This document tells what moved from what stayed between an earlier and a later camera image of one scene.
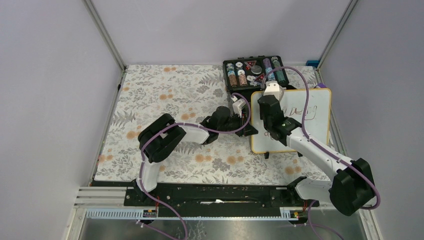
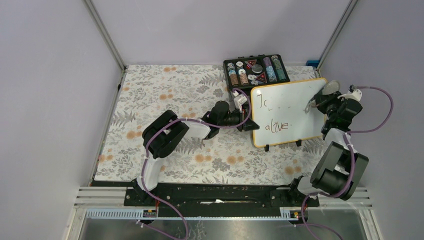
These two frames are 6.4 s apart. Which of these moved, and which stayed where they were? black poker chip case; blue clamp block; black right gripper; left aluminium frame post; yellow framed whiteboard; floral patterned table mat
Moved: yellow framed whiteboard; black right gripper
Stayed: left aluminium frame post; blue clamp block; floral patterned table mat; black poker chip case
